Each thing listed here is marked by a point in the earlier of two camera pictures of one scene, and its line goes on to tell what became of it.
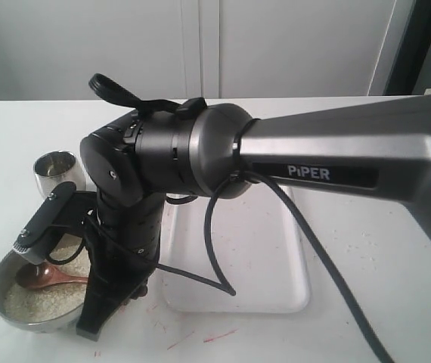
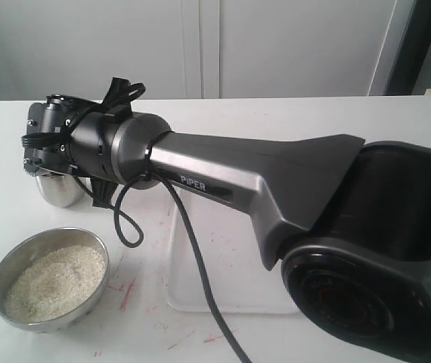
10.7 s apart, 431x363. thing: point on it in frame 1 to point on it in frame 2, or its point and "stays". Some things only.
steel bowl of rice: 43,297 stays
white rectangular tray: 258,243 stays
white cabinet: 156,50 stays
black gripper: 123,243 to 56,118
